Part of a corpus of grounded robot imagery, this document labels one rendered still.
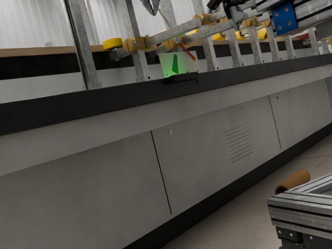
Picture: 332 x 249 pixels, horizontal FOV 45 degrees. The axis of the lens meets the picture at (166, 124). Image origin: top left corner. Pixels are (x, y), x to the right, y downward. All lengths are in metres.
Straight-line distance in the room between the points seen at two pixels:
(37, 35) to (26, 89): 9.49
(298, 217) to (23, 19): 10.01
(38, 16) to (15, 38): 1.07
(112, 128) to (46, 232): 0.40
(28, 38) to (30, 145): 9.61
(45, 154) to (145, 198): 0.66
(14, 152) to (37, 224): 0.34
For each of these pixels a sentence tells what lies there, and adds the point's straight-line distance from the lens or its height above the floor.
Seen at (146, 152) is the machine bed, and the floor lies 0.42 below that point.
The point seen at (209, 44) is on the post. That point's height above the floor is 0.83.
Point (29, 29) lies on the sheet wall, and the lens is 10.81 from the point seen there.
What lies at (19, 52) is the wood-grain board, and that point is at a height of 0.89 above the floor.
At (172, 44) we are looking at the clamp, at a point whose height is 0.84.
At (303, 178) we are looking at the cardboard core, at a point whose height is 0.05.
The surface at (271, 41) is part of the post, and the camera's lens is 2.59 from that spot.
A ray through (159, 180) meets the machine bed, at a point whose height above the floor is 0.29.
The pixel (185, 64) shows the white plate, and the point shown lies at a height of 0.75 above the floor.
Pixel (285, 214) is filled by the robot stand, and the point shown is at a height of 0.19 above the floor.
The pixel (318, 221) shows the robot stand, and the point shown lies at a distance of 1.22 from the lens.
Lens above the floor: 0.59
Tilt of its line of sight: 2 degrees down
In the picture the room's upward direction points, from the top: 14 degrees counter-clockwise
